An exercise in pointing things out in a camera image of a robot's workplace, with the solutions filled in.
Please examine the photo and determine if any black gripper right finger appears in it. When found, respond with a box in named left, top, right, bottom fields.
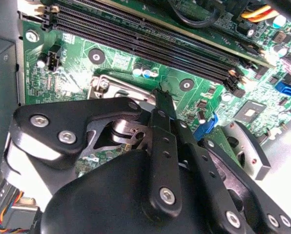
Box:
left=165, top=92, right=291, bottom=234

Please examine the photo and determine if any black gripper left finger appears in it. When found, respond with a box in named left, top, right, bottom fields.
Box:
left=0, top=88, right=183, bottom=218

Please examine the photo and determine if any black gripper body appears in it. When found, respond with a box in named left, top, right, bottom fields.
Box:
left=39, top=148, right=226, bottom=234

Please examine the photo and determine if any metal socket cover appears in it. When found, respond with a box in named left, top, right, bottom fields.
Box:
left=91, top=74, right=160, bottom=108

